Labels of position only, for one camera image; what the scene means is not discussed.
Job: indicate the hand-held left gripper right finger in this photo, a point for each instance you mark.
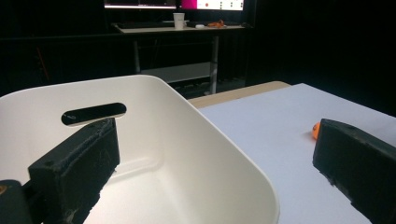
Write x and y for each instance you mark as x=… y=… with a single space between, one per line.
x=358 y=158

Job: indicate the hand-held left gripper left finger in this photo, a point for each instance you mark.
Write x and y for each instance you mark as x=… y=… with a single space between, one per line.
x=71 y=168

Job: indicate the orange ball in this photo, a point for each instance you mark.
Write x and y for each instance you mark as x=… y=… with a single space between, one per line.
x=316 y=131

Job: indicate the white plastic bin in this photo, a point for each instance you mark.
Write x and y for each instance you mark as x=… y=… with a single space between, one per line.
x=174 y=124

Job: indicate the white table mat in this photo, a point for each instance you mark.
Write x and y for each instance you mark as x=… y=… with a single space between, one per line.
x=264 y=124

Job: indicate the computer monitor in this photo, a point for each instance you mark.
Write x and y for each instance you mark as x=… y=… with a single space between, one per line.
x=214 y=4
x=140 y=4

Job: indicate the white paper cup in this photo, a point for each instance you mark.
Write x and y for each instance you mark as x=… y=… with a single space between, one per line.
x=178 y=20

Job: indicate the small white object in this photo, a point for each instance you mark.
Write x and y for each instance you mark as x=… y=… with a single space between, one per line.
x=199 y=26

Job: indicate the small orange object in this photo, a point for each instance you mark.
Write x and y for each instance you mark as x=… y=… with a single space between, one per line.
x=216 y=24

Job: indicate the metal frame stand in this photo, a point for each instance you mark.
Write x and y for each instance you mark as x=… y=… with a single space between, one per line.
x=174 y=30

